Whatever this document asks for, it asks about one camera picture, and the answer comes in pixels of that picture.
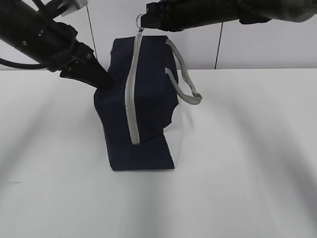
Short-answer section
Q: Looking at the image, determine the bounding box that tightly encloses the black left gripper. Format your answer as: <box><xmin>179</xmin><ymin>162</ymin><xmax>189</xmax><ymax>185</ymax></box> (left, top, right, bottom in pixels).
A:
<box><xmin>47</xmin><ymin>22</ymin><xmax>114</xmax><ymax>89</ymax></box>

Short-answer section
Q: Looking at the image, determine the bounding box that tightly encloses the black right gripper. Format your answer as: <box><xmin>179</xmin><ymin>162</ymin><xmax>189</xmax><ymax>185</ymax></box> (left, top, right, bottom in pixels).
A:
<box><xmin>141</xmin><ymin>1</ymin><xmax>181</xmax><ymax>32</ymax></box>

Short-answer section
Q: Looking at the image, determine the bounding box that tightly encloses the navy insulated lunch bag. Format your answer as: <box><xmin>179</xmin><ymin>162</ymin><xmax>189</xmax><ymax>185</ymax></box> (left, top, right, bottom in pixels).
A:
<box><xmin>94</xmin><ymin>32</ymin><xmax>202</xmax><ymax>171</ymax></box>

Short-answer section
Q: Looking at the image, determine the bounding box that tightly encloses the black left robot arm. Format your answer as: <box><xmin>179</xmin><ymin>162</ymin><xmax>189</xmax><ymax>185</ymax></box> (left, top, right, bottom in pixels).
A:
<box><xmin>0</xmin><ymin>0</ymin><xmax>114</xmax><ymax>90</ymax></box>

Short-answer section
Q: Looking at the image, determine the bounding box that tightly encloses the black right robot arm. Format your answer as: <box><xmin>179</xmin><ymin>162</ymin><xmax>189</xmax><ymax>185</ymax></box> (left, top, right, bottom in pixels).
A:
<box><xmin>140</xmin><ymin>0</ymin><xmax>317</xmax><ymax>32</ymax></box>

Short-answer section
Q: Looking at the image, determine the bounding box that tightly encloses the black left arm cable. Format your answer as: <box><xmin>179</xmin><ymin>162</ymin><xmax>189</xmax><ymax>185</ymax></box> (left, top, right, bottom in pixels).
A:
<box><xmin>0</xmin><ymin>57</ymin><xmax>50</xmax><ymax>70</ymax></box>

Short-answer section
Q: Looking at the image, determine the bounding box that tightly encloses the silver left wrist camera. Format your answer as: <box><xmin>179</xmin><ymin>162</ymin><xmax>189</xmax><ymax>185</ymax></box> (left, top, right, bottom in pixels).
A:
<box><xmin>58</xmin><ymin>0</ymin><xmax>89</xmax><ymax>17</ymax></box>

